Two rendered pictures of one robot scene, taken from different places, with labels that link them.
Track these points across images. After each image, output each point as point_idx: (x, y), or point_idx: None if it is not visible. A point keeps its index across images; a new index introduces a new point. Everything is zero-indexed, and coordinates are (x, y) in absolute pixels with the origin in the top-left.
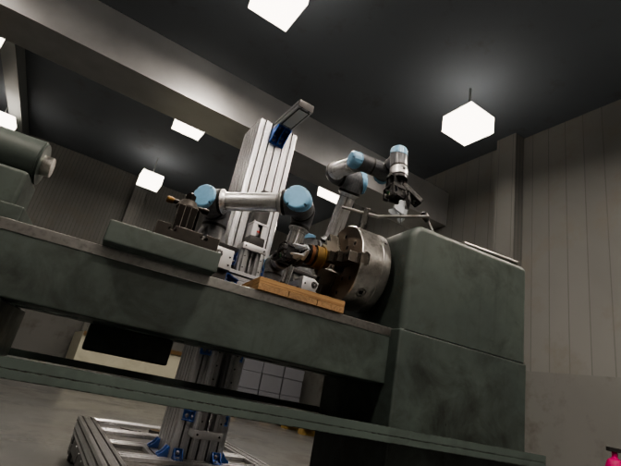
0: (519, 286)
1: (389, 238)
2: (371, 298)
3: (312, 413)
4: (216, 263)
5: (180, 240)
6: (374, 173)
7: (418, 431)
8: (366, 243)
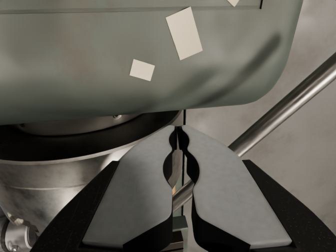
0: None
1: (114, 114)
2: None
3: (186, 110)
4: (186, 221)
5: (187, 244)
6: None
7: None
8: (181, 164)
